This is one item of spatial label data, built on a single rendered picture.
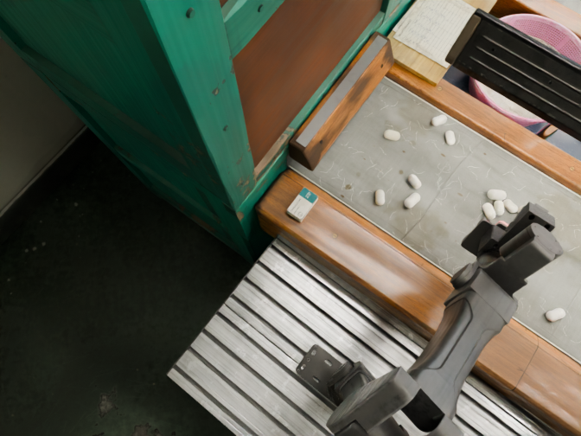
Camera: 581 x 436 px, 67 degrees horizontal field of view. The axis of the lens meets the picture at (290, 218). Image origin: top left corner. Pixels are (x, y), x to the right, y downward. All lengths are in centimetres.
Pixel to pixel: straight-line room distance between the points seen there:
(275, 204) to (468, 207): 40
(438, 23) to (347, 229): 51
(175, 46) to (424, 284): 65
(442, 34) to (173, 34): 80
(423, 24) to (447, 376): 78
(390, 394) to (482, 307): 20
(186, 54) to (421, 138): 68
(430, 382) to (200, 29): 42
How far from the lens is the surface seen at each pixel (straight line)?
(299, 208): 86
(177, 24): 38
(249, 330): 94
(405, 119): 101
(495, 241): 76
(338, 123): 88
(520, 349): 94
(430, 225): 94
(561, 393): 98
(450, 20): 112
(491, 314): 64
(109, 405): 174
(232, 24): 45
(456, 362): 56
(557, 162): 106
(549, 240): 72
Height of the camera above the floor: 161
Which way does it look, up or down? 75 degrees down
